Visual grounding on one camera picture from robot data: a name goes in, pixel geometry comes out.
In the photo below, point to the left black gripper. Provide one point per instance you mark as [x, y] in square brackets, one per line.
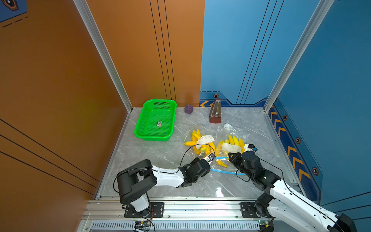
[195, 161]

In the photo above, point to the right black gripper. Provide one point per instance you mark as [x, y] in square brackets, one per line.
[236, 156]

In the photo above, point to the yellow banana bunch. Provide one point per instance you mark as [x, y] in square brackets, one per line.
[204, 144]
[231, 145]

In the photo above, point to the clear zip-top bag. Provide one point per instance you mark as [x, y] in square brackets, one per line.
[222, 134]
[200, 121]

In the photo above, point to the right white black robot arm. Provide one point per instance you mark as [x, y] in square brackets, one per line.
[281, 201]

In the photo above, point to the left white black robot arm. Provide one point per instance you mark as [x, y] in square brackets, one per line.
[133, 183]

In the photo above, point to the small white object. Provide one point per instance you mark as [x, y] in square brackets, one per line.
[228, 127]

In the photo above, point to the brown wooden metronome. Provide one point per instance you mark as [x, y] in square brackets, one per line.
[215, 115]

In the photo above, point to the purple cube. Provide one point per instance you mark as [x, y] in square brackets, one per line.
[188, 109]

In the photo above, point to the green plastic basket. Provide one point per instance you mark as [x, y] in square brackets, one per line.
[152, 112]

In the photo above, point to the green circuit board right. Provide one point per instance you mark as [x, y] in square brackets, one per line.
[266, 226]

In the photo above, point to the green circuit board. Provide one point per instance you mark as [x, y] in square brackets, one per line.
[142, 226]
[266, 226]

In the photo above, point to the green circuit board left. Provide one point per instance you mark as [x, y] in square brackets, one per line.
[142, 226]

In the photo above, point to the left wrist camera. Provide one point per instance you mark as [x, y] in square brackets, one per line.
[210, 158]

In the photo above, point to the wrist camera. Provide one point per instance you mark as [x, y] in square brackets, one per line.
[250, 147]
[210, 158]

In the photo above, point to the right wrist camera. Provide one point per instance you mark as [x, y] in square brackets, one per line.
[250, 147]

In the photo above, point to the aluminium rail base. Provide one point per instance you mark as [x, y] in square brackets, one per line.
[177, 215]

